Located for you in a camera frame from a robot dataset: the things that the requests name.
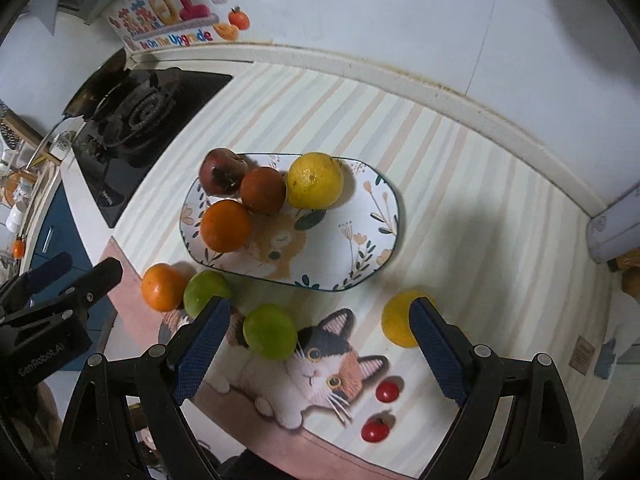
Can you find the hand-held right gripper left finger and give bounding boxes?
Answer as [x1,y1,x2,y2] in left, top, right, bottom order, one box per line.
[54,296,234,480]

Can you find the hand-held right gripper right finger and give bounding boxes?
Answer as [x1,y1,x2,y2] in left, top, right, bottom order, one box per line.
[409,296,585,480]

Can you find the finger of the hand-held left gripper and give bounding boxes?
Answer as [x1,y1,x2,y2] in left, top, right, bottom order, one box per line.
[0,252,75,312]
[5,258,124,329]

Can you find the yellow lemon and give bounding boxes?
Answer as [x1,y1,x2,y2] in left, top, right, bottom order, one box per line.
[381,291,437,349]

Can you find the green lime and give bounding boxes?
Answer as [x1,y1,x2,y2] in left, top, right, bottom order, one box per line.
[183,270,235,319]
[243,304,299,361]

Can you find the oval floral cat plate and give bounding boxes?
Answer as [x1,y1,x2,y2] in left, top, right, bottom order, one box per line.
[180,152,403,292]

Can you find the blue cabinet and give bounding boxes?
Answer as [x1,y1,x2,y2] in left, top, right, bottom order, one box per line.
[22,180,118,341]

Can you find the orange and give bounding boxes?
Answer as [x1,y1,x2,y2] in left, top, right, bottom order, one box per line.
[200,199,253,253]
[140,263,187,312]

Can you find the dish rack with dishes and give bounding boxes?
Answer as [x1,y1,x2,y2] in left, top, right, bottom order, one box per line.
[0,105,51,241]

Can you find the white cup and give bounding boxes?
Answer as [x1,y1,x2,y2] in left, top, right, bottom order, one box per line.
[50,132,74,159]

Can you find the small brown card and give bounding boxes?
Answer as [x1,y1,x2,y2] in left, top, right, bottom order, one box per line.
[570,336,595,375]

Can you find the striped cat printed mat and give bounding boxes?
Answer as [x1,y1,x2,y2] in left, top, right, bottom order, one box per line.
[97,62,608,480]

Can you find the red-orange persimmon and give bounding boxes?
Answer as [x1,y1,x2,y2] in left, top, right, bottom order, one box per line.
[240,166,287,215]

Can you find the dark red apple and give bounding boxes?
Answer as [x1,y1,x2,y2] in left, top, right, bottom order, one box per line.
[199,148,249,197]

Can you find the white blue bag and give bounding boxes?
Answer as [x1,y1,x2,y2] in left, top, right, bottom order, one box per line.
[595,290,640,381]

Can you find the black wok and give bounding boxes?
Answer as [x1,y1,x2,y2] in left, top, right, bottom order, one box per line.
[62,49,132,118]

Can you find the large yellow citrus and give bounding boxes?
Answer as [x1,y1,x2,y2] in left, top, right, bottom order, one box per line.
[286,152,345,209]

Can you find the brown round item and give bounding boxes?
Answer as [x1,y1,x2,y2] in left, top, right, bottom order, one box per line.
[607,255,640,303]

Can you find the black gas stove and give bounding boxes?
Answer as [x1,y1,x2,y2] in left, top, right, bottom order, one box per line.
[62,67,234,229]

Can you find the colourful wall sticker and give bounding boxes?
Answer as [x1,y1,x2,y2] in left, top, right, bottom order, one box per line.
[107,0,251,53]

